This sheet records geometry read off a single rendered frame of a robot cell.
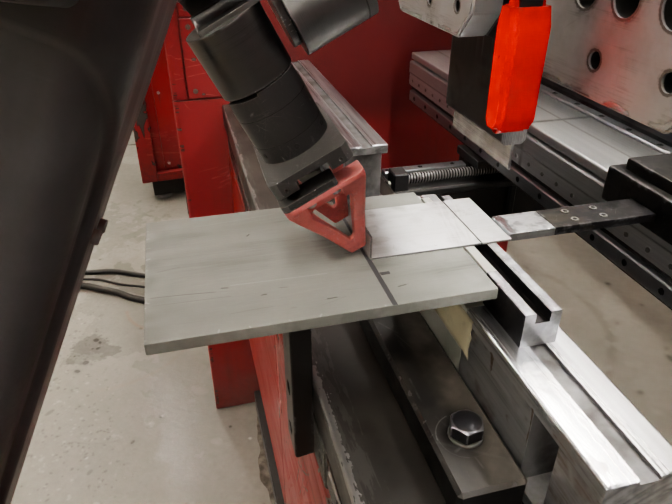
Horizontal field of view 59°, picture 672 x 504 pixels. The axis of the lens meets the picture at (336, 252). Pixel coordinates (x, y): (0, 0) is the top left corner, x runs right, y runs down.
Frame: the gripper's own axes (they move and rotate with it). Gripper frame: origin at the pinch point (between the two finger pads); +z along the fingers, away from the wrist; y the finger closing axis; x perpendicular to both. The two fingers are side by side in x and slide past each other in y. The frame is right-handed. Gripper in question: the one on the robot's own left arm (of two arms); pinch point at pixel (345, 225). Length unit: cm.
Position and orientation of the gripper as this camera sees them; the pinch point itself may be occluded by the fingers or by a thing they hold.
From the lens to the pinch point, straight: 51.7
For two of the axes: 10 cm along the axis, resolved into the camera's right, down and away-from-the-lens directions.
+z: 4.5, 7.0, 5.5
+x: -8.6, 5.1, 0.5
